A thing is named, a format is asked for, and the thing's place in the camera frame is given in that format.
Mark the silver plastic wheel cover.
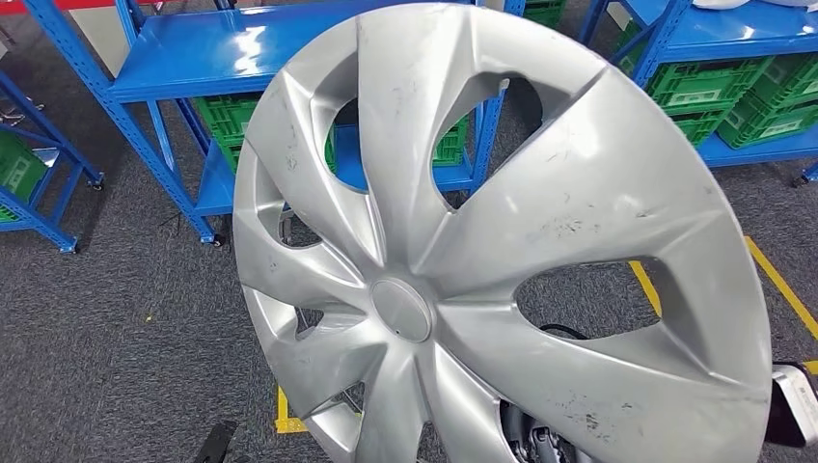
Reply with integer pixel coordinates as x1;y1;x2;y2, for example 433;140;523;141
232;1;775;463

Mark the white plastic car part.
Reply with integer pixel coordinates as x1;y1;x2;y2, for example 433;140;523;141
693;0;818;11

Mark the white cabinet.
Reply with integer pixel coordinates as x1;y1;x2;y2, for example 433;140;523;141
67;6;139;79

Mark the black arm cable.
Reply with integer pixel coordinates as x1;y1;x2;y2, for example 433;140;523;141
539;323;589;341

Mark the black left camera bracket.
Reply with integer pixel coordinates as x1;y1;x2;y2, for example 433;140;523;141
193;420;239;463

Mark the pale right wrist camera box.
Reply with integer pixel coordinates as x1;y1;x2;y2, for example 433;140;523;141
765;363;818;449

